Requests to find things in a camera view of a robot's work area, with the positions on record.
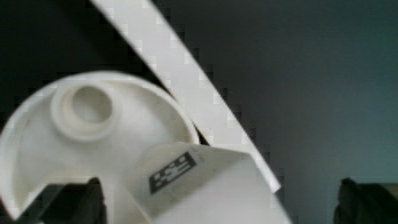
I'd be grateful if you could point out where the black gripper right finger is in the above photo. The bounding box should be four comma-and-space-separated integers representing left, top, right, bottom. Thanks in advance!
334, 178, 398, 224

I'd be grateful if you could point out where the white round stool seat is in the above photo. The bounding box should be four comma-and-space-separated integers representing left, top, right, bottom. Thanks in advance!
0, 71, 199, 224

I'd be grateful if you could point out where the white U-shaped fence frame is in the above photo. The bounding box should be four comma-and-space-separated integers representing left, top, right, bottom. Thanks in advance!
93, 0, 281, 192

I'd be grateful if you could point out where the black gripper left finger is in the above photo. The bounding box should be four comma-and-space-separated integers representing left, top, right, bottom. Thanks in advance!
16, 178, 107, 224

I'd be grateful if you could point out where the white stool leg with tag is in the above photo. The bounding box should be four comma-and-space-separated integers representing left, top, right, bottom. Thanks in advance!
128, 143, 292, 224

